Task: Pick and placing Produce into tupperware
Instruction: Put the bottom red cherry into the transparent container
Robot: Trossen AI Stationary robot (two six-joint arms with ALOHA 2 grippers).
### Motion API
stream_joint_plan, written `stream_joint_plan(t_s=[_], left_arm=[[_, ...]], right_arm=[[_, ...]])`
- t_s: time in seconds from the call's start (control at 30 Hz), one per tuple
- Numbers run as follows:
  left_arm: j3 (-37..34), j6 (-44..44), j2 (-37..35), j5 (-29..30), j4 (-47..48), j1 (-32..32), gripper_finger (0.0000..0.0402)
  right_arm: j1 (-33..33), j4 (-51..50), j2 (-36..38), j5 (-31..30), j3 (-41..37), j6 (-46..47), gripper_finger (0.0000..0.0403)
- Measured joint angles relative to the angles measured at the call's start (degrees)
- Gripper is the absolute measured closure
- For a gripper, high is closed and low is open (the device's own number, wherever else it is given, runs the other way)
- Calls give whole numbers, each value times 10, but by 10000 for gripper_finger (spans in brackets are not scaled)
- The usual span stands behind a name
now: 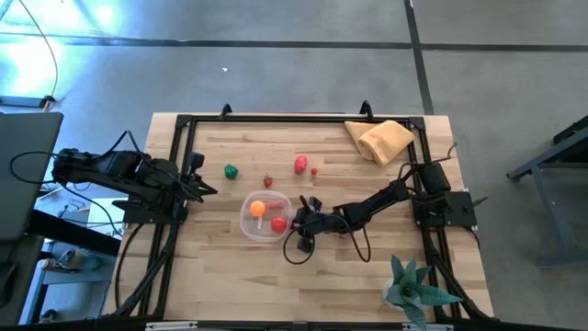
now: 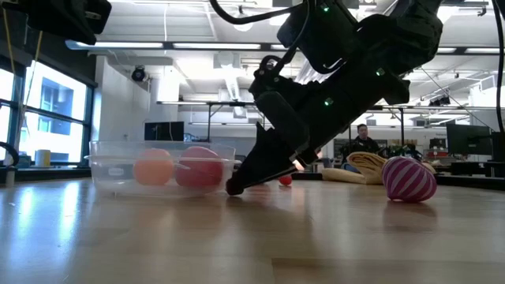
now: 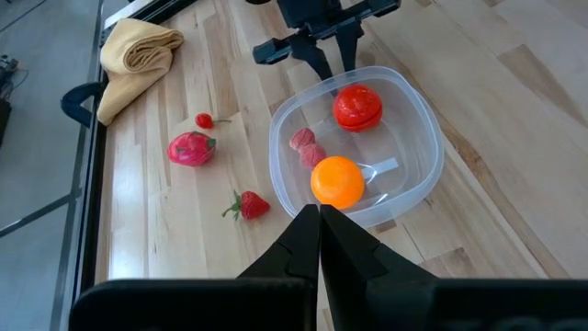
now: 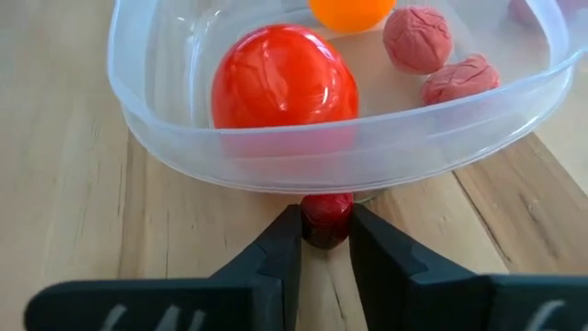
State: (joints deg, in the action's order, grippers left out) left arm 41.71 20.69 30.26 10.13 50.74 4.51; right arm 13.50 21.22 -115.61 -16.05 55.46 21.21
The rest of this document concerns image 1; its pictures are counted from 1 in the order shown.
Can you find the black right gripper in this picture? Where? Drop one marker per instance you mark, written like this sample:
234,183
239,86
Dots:
312,223

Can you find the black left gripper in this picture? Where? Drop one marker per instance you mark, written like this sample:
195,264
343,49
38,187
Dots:
188,188

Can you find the large red toy tomato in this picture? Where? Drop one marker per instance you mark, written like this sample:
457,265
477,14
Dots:
279,224

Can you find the green toy bell pepper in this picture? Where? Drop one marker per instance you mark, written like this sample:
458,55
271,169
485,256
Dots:
231,172

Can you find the pink lobed toy vegetable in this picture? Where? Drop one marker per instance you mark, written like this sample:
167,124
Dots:
275,205

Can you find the orange toy fruit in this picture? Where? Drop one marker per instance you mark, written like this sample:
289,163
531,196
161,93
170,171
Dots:
257,208

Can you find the clear plastic tupperware container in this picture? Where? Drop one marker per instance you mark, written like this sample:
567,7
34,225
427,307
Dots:
255,230

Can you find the red toy strawberry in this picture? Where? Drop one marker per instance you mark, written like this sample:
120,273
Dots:
267,181

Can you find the red-pink oblong toy fruit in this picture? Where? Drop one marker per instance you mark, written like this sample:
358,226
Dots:
300,164

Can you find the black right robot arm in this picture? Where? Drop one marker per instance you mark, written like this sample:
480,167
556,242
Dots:
376,202

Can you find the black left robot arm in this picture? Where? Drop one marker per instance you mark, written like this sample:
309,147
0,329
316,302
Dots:
115,167

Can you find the small red toy cherry tomato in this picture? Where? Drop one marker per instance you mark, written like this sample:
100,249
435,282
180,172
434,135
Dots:
313,171

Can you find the folded yellow towel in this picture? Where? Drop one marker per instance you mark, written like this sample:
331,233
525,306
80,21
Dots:
381,140

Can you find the green artificial succulent plant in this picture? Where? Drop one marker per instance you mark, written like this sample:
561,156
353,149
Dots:
411,292

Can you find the grey side table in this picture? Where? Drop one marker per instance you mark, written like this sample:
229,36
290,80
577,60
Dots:
27,174

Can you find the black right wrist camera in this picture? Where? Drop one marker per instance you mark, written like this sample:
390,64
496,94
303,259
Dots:
315,204

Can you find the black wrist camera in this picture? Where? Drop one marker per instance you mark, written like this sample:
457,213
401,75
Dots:
315,204
196,162

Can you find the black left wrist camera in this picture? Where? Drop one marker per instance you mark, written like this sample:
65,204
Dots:
196,162

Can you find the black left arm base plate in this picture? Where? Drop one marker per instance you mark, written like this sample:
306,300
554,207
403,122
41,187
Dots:
138,213

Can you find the black aluminium table frame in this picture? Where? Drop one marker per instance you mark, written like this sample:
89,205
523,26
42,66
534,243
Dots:
298,118

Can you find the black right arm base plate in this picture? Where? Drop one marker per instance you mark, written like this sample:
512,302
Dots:
459,209

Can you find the blue-grey metal bench frame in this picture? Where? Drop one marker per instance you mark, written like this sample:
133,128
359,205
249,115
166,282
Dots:
543,216

